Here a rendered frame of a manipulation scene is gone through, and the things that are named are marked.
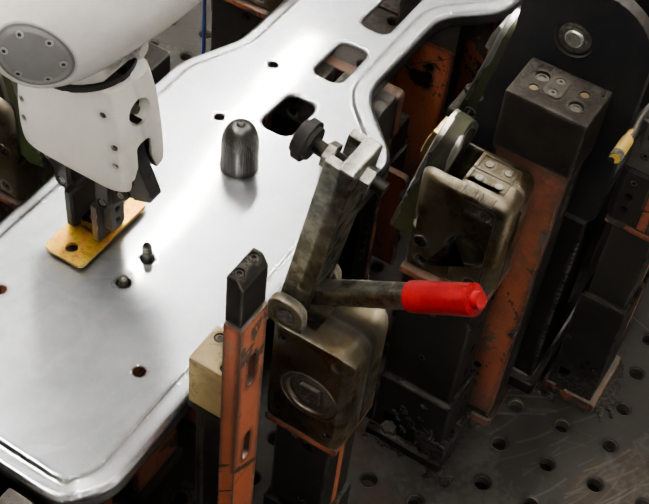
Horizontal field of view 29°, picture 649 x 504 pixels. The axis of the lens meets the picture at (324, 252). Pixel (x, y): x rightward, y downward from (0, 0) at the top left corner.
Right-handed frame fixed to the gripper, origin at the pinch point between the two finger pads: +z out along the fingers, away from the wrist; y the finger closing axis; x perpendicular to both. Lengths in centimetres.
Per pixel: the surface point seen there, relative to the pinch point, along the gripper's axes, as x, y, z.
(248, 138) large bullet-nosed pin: -12.1, -6.1, -1.2
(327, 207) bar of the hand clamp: 1.8, -20.9, -14.8
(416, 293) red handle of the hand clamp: 0.7, -27.5, -9.8
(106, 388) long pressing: 11.4, -10.0, 3.0
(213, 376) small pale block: 9.6, -17.9, -2.9
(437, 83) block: -45.0, -8.5, 15.2
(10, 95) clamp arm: -3.8, 11.4, -2.2
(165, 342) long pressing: 5.7, -11.0, 3.0
